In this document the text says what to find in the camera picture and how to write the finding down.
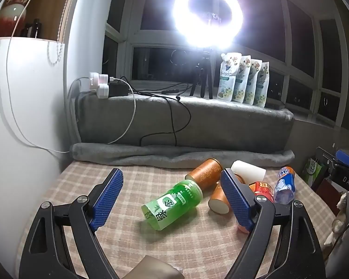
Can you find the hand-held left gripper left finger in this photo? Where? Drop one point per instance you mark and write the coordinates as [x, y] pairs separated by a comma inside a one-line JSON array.
[[106, 200]]

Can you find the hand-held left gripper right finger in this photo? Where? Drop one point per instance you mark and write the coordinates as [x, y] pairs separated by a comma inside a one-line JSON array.
[[235, 200]]

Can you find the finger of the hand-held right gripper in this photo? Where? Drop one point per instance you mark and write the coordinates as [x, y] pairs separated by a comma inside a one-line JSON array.
[[346, 156], [325, 154]]

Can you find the plain orange paper cup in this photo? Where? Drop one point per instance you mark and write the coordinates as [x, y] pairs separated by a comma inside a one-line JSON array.
[[218, 199]]

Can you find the white paper cup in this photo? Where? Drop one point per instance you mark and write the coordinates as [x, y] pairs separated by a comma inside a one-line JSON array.
[[248, 171]]

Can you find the patterned orange paper cup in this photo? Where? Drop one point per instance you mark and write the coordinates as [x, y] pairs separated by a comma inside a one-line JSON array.
[[205, 173]]

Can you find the green printed package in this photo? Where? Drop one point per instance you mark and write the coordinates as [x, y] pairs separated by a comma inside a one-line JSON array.
[[311, 171]]

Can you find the dark red box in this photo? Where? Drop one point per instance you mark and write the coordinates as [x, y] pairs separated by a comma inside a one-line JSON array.
[[327, 194]]

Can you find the red printed can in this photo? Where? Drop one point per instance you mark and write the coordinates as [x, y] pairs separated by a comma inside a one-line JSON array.
[[261, 190]]

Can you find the small orange round object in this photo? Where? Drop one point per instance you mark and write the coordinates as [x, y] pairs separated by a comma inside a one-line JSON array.
[[244, 228]]

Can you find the white crumpled cloth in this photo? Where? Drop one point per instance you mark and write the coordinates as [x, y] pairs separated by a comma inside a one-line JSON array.
[[337, 221]]

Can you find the blue and orange drink bottle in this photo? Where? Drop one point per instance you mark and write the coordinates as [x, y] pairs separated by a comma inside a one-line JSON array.
[[285, 184]]

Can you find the green plastic tea bottle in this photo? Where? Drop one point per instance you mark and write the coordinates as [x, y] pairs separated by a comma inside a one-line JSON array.
[[174, 203]]

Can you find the plaid checked table cloth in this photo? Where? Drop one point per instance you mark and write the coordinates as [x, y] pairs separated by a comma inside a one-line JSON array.
[[151, 244]]

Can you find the rolled grey blanket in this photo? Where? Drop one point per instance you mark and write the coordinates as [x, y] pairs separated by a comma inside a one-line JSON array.
[[163, 155]]

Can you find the grey blanket on sill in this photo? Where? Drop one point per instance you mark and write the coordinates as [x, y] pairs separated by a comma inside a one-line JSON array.
[[221, 122]]

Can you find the white green refill pouch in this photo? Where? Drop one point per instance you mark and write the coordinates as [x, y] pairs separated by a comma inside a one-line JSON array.
[[264, 91], [227, 78], [243, 84], [254, 88]]

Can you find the white plug adapter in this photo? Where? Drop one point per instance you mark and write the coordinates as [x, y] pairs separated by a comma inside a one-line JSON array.
[[97, 79], [103, 91]]

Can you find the black power adapter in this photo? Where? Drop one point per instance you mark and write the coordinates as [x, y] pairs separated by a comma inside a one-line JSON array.
[[117, 89]]

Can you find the black tripod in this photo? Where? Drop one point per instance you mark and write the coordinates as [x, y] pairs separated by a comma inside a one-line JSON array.
[[204, 72]]

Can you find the dark bottle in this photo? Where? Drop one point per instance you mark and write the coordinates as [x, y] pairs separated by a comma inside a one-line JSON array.
[[32, 29]]

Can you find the wooden shelf niche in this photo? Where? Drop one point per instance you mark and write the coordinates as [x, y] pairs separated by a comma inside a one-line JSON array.
[[55, 8]]

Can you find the white window frame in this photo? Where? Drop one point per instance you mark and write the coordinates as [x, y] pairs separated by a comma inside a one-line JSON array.
[[285, 35]]

